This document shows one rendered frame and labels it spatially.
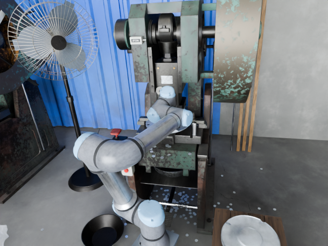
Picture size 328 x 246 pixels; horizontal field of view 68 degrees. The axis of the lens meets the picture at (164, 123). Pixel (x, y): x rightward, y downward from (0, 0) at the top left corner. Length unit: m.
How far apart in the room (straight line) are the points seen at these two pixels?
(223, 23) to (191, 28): 0.32
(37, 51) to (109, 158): 1.20
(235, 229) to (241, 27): 1.03
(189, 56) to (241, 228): 0.99
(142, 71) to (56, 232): 1.36
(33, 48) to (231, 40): 1.33
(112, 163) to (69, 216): 1.42
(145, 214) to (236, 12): 0.94
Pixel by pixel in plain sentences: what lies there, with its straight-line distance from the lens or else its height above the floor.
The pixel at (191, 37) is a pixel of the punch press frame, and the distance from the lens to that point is 1.42.
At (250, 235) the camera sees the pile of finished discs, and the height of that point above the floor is 0.38.
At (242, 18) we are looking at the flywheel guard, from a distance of 1.14.
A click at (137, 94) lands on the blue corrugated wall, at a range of 2.96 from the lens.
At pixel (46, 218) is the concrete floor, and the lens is 2.28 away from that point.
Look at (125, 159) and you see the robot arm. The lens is 0.84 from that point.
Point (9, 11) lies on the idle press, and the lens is 2.40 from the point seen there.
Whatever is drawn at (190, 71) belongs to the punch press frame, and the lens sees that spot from 1.46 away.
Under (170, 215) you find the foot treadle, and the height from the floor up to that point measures 0.16.
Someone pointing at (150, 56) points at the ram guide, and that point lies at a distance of 1.49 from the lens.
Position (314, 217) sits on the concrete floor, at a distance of 2.25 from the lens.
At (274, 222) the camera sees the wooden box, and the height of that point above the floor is 0.35.
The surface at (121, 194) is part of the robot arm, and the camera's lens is 1.11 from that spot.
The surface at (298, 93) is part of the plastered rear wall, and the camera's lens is 2.97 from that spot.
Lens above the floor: 1.50
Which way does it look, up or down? 27 degrees down
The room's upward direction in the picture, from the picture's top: 3 degrees counter-clockwise
